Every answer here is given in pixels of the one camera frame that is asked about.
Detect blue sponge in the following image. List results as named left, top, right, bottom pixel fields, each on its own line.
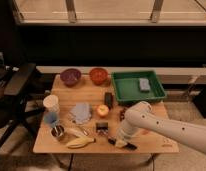
left=139, top=78, right=151, bottom=92

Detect black office chair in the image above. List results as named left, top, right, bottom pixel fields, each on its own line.
left=0, top=52, right=44, bottom=148

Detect orange bowl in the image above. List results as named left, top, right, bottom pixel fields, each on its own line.
left=89, top=67, right=108, bottom=85

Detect small metal cup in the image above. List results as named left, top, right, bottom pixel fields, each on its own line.
left=51, top=125, right=65, bottom=141

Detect blue cup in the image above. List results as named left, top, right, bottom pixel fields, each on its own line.
left=43, top=112, right=59, bottom=128

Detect black binder clip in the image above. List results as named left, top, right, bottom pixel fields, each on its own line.
left=96, top=122, right=108, bottom=136

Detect white cup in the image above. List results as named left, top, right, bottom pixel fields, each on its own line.
left=43, top=95, right=60, bottom=113

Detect white handled utensil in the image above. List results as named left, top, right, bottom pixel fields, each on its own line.
left=66, top=128, right=88, bottom=137

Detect yellow banana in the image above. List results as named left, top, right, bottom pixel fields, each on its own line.
left=66, top=137, right=95, bottom=149

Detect green plastic tray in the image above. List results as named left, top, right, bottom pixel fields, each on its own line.
left=111, top=70, right=166, bottom=105

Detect blue grey cloth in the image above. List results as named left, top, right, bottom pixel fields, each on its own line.
left=70, top=103, right=92, bottom=124

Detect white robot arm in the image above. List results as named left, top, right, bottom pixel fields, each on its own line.
left=116, top=101, right=206, bottom=154

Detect black rectangular block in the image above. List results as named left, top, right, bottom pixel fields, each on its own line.
left=104, top=92, right=113, bottom=109

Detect wooden folding table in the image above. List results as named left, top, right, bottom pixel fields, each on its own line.
left=33, top=75, right=179, bottom=154

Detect purple bowl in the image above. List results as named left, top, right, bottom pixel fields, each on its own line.
left=60, top=68, right=81, bottom=86

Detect dark red grapes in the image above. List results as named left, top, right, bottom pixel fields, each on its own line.
left=120, top=107, right=127, bottom=121

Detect red yellow apple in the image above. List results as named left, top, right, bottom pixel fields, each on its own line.
left=96, top=105, right=109, bottom=117

